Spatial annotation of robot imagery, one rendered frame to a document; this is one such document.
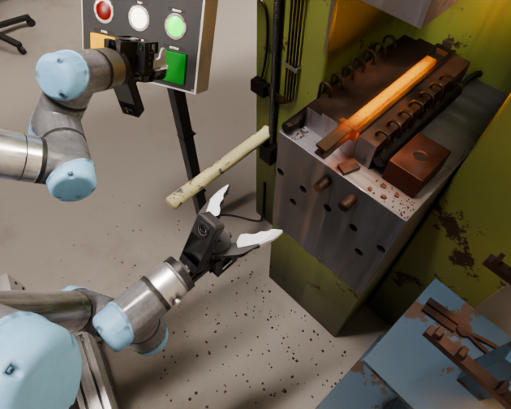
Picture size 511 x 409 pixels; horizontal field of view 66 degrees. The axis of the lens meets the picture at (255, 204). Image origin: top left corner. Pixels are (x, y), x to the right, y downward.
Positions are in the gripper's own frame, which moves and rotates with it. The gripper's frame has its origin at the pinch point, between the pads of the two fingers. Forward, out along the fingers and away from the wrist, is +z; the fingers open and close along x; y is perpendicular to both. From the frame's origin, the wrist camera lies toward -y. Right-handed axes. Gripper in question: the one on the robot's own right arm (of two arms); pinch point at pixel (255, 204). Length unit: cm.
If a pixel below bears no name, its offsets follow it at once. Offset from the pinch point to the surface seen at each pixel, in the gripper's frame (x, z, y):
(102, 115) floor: -156, 27, 100
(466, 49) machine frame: 4, 78, 2
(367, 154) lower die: 6.3, 29.9, 4.3
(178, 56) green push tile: -42.9, 15.6, -3.7
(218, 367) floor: -3, -17, 100
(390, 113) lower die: 3.7, 40.9, 0.7
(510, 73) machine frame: 17, 78, 3
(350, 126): 0.7, 28.9, -1.5
